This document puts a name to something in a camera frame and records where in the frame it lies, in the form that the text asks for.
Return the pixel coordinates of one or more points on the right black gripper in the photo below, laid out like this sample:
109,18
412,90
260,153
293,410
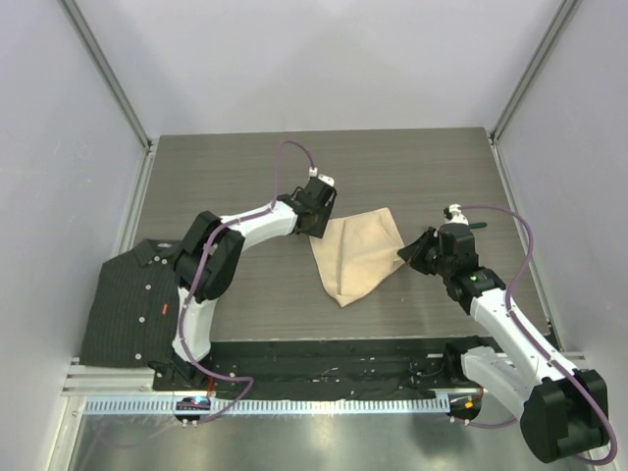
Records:
413,255

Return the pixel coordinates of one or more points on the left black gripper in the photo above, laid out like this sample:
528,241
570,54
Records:
318,230

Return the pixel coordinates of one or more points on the beige cloth napkin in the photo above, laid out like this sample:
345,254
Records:
356,254

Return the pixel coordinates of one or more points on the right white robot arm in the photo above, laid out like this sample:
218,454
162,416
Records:
561,410

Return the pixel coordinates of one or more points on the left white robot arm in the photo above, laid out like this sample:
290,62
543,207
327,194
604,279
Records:
205,265

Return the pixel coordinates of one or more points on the dark striped button shirt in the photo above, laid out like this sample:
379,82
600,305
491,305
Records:
133,317

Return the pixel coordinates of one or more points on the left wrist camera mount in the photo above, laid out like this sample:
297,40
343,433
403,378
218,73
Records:
313,172

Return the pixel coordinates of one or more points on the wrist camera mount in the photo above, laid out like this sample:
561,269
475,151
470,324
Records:
453,215
313,172

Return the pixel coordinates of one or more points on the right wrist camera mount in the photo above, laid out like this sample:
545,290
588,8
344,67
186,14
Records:
453,215

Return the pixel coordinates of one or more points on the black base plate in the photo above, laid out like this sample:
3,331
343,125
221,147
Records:
324,370

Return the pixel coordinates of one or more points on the white slotted cable duct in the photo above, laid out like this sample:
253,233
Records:
181,405

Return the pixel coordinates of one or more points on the right aluminium frame post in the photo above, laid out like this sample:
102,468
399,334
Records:
557,26

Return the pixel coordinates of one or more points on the aluminium frame post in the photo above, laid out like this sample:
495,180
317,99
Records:
99,60
557,26

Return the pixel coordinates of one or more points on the aluminium front rail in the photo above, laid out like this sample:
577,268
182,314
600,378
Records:
89,380

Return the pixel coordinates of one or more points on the left aluminium frame post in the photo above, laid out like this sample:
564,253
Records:
99,60

